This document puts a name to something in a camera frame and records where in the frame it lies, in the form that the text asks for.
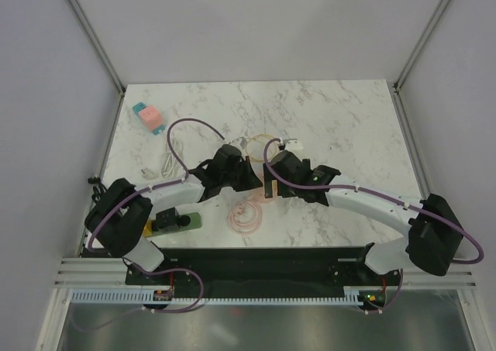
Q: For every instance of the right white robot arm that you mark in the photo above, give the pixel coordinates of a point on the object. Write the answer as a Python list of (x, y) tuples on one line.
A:
[(427, 239)]

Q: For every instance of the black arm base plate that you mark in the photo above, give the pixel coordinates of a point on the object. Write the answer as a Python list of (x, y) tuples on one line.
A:
[(264, 271)]

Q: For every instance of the teal power strip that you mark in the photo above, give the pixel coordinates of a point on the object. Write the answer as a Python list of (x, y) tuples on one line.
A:
[(139, 106)]

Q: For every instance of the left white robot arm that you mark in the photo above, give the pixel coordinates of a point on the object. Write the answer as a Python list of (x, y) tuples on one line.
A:
[(119, 216)]

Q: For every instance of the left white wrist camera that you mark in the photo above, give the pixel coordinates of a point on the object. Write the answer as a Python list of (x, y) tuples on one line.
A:
[(240, 143)]

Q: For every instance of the yellow cube socket adapter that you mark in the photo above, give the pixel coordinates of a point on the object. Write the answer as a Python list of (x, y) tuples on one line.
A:
[(148, 228)]

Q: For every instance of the pink cube socket adapter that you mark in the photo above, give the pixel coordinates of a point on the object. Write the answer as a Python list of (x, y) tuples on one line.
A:
[(151, 118)]

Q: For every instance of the white slotted cable duct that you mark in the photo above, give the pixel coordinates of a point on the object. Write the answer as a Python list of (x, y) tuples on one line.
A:
[(156, 297)]

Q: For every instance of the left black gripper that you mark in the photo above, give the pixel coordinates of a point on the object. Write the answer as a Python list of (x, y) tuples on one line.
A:
[(251, 181)]

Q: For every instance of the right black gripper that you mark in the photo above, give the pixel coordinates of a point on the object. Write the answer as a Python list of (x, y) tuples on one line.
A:
[(268, 189)]

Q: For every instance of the green power strip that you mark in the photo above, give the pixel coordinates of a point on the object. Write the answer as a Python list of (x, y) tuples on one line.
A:
[(187, 222)]

